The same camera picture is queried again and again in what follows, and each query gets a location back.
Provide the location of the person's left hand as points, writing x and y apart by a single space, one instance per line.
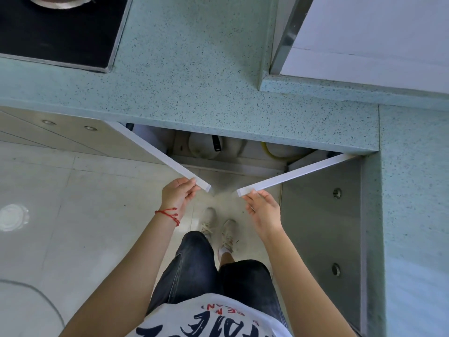
175 198

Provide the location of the person's right hand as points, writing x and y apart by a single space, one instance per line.
266 215

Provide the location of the white green floral plate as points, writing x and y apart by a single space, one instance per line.
200 147

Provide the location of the grey kitchen cabinet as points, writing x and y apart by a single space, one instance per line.
228 165

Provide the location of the person's right forearm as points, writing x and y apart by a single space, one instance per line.
305 287

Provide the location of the person's left forearm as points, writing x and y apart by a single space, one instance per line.
122 277

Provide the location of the person's right white shoe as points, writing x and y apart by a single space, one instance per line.
228 235

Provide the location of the green speckled countertop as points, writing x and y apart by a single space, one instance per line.
193 66

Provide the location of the dark denim jeans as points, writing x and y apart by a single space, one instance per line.
196 270

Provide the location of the white printed t-shirt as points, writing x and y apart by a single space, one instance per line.
182 315

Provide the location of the metal corner trim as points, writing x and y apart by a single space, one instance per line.
291 35

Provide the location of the black glass gas stove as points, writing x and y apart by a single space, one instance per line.
52 31

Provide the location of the rusty gas burner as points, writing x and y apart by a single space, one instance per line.
59 2

